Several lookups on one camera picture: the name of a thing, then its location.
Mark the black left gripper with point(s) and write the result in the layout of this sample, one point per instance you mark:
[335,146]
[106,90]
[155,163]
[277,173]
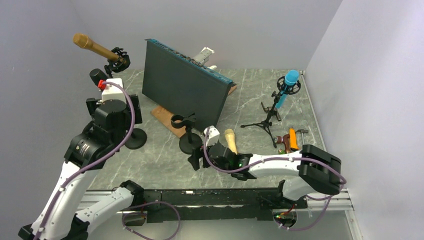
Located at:
[138,119]

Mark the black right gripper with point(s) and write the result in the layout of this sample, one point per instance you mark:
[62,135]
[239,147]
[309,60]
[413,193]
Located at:
[194,159]

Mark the black desk stand with clip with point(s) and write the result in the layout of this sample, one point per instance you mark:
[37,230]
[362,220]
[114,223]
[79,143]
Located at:
[189,140]

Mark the black desk mic stand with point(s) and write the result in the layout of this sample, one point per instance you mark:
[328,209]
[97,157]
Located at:
[137,139]

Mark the cream beige microphone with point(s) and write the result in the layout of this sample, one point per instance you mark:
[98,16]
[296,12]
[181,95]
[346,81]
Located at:
[230,138]

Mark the black microphone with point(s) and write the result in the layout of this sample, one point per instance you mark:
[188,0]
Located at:
[97,75]

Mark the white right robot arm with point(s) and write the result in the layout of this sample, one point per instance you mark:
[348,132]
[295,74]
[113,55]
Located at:
[310,170]

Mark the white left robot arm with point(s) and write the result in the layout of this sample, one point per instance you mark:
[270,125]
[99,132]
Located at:
[113,125]

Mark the gold microphone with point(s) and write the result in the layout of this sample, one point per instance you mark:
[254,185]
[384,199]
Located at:
[85,42]

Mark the black tripod mic stand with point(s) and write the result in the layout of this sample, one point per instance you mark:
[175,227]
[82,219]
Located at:
[267,123]

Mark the blue microphone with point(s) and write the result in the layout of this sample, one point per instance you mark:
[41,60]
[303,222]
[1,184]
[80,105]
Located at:
[286,85]

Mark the dark grey server chassis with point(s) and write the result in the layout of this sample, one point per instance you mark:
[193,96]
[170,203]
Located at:
[183,86]

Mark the dark metal clamp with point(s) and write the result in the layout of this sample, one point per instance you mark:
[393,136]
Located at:
[273,111]

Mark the brown pipe fitting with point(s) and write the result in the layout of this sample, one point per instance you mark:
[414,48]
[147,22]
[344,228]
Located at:
[285,141]

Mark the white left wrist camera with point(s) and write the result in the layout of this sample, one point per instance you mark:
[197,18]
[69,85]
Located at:
[111,92]

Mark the black shock mount stand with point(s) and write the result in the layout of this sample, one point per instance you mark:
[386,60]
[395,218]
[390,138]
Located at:
[119,65]

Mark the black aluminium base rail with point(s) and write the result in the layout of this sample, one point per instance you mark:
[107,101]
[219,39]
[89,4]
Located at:
[233,203]

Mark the orange handled tool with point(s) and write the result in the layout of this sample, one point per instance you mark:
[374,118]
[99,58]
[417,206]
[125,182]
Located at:
[293,140]

